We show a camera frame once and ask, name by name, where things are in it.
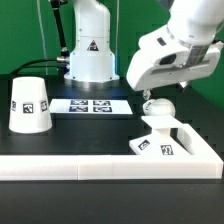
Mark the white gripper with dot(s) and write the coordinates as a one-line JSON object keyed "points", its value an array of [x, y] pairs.
{"points": [[144, 75]]}

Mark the white lamp bulb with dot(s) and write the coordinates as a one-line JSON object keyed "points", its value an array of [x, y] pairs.
{"points": [[159, 107]]}

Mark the white lamp base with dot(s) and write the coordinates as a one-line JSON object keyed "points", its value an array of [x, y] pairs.
{"points": [[159, 142]]}

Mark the white lamp shade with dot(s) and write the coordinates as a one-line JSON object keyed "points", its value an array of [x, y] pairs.
{"points": [[29, 110]]}

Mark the white L-shaped corner fence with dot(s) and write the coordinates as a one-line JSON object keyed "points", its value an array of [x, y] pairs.
{"points": [[201, 163]]}

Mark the white marker tag plate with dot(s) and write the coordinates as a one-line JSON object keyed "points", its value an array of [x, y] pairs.
{"points": [[87, 106]]}

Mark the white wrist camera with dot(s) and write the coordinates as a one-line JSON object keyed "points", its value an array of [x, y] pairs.
{"points": [[161, 49]]}

